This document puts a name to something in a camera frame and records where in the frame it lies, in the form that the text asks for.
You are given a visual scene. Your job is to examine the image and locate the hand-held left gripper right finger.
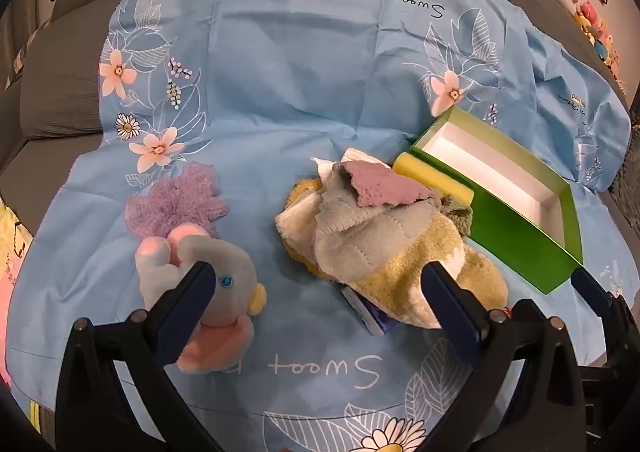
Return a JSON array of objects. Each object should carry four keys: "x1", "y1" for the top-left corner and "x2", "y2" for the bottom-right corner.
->
[{"x1": 420, "y1": 259, "x2": 586, "y2": 452}]

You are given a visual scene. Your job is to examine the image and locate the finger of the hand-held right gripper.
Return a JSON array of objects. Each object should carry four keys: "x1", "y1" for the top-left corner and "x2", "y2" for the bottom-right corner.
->
[
  {"x1": 571, "y1": 266, "x2": 640, "y2": 369},
  {"x1": 580, "y1": 367, "x2": 640, "y2": 452}
]

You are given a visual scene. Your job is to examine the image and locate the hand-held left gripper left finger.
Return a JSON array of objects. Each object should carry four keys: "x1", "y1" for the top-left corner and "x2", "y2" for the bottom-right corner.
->
[{"x1": 54, "y1": 259, "x2": 226, "y2": 452}]

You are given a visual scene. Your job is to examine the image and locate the yellow and white towel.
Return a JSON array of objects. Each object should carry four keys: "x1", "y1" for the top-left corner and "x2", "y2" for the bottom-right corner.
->
[{"x1": 350, "y1": 219, "x2": 510, "y2": 330}]

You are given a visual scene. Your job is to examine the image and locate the grey-green fluffy cloth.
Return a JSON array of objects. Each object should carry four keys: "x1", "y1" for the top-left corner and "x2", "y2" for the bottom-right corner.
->
[{"x1": 440, "y1": 199, "x2": 475, "y2": 238}]

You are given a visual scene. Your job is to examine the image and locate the green cardboard box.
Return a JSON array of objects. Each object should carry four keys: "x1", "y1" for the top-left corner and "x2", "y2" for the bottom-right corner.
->
[{"x1": 409, "y1": 105, "x2": 585, "y2": 294}]

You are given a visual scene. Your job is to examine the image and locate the grey quilted towel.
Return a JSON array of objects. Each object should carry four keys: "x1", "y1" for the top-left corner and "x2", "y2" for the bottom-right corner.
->
[{"x1": 312, "y1": 164, "x2": 453, "y2": 285}]

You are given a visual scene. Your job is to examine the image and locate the pink knitted cloth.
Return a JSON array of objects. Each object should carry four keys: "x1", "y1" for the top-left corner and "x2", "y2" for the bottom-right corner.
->
[{"x1": 340, "y1": 159, "x2": 443, "y2": 208}]

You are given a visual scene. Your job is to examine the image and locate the yellow sponge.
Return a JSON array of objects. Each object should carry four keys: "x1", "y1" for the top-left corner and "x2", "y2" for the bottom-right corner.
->
[{"x1": 392, "y1": 152, "x2": 476, "y2": 207}]

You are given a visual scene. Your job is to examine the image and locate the grey sofa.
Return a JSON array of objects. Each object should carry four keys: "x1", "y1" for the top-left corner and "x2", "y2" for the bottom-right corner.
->
[{"x1": 0, "y1": 0, "x2": 640, "y2": 233}]

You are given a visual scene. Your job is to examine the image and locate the blue floral bed sheet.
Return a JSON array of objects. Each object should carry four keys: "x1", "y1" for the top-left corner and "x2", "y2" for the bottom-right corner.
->
[{"x1": 5, "y1": 0, "x2": 633, "y2": 452}]

